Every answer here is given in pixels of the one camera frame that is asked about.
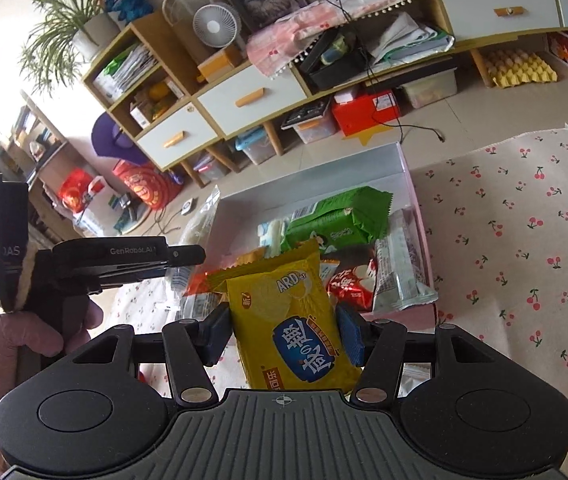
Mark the stack of papers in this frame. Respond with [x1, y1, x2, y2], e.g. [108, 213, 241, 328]
[366, 10, 457, 63]

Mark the orange snack packet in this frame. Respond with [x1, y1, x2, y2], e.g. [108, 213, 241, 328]
[186, 252, 269, 296]

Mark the black power cable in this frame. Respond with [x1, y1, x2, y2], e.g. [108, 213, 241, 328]
[309, 0, 445, 144]

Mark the grey lid storage bin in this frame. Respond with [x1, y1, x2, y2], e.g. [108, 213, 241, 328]
[281, 101, 337, 143]

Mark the pink cherry cloth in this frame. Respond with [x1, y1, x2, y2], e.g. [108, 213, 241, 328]
[246, 0, 504, 81]

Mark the yellow chip packet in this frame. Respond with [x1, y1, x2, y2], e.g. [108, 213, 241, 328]
[212, 237, 365, 392]

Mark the black storage box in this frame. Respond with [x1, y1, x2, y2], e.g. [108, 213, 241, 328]
[296, 27, 369, 92]

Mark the white small snack packet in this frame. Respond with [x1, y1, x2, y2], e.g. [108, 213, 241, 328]
[256, 217, 297, 261]

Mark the white desk fan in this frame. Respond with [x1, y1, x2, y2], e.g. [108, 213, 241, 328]
[193, 4, 241, 51]

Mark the black floor cable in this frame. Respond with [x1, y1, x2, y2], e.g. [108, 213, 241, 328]
[153, 207, 185, 235]

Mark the red shoe box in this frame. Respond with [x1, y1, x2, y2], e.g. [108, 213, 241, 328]
[333, 91, 399, 136]

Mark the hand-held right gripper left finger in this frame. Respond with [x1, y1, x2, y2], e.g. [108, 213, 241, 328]
[71, 302, 233, 406]

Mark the white long snack packet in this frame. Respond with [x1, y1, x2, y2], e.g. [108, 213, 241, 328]
[371, 209, 438, 313]

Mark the yellow egg tray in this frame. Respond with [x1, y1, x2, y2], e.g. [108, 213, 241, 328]
[481, 45, 559, 88]

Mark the clear bread packet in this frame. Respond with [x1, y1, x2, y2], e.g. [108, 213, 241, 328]
[169, 185, 222, 306]

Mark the potted green plant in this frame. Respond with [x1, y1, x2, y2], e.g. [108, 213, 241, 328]
[19, 0, 120, 96]

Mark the purple hat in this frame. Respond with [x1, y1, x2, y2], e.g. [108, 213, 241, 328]
[91, 112, 140, 166]

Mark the blue lid storage bin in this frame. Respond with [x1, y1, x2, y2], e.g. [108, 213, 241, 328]
[235, 127, 277, 165]

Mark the red gift bag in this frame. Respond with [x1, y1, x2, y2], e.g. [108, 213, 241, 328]
[113, 161, 179, 209]

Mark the tall wooden cabinet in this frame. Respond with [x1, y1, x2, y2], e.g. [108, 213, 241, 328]
[81, 12, 315, 186]

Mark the pink cardboard box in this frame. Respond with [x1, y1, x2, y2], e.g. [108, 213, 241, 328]
[204, 141, 439, 331]

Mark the green snack packet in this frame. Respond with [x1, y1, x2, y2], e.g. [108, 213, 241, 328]
[284, 186, 393, 256]

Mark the low wooden cabinet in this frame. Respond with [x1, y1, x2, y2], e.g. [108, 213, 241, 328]
[289, 0, 568, 92]

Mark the white storage bin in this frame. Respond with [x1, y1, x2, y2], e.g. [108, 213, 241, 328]
[399, 67, 459, 109]

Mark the round white fan guard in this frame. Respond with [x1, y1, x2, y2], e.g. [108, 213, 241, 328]
[162, 0, 215, 36]

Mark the clear storage bin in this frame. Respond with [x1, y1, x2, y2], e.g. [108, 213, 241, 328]
[191, 152, 227, 183]

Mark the cherry print cloth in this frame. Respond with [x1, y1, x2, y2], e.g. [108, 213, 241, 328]
[109, 127, 568, 480]

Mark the red snack packet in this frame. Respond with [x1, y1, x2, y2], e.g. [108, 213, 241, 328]
[326, 255, 379, 311]

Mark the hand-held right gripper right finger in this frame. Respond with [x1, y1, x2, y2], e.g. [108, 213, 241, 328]
[335, 305, 493, 405]

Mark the orange cardboard box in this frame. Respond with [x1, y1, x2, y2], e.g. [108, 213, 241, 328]
[197, 46, 243, 83]

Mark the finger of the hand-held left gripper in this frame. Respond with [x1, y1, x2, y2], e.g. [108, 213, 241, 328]
[166, 244, 208, 267]

